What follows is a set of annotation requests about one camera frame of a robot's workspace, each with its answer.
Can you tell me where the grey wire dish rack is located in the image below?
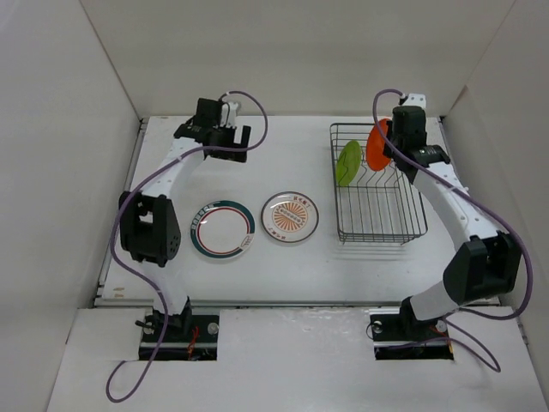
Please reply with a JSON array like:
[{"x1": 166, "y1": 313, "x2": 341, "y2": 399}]
[{"x1": 329, "y1": 123, "x2": 428, "y2": 245}]

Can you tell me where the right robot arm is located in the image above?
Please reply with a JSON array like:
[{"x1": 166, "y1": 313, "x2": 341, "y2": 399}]
[{"x1": 383, "y1": 106, "x2": 522, "y2": 338}]

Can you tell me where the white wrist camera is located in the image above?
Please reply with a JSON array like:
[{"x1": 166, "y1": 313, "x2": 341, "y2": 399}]
[
  {"x1": 399, "y1": 93, "x2": 427, "y2": 110},
  {"x1": 220, "y1": 100, "x2": 241, "y2": 129}
]

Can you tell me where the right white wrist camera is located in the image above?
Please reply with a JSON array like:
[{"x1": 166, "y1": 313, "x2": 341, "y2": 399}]
[{"x1": 399, "y1": 93, "x2": 427, "y2": 110}]

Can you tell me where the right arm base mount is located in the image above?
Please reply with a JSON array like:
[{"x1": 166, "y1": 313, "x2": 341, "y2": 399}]
[{"x1": 366, "y1": 311, "x2": 454, "y2": 361}]

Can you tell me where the orange plate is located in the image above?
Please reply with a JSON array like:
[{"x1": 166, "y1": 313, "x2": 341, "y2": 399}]
[{"x1": 365, "y1": 125, "x2": 391, "y2": 172}]

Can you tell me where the white plate green rim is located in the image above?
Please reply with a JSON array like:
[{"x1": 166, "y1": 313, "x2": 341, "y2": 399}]
[{"x1": 190, "y1": 200, "x2": 256, "y2": 259}]

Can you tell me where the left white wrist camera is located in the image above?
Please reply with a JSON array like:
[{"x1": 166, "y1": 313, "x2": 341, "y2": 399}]
[{"x1": 220, "y1": 100, "x2": 241, "y2": 129}]

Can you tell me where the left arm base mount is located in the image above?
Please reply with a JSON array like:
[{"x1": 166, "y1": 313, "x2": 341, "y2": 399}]
[{"x1": 135, "y1": 311, "x2": 220, "y2": 361}]

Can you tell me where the white plate sunburst pattern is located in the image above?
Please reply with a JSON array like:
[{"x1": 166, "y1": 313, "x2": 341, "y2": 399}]
[{"x1": 260, "y1": 191, "x2": 320, "y2": 245}]

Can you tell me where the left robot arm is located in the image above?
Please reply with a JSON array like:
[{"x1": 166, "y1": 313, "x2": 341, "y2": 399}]
[{"x1": 113, "y1": 94, "x2": 253, "y2": 341}]

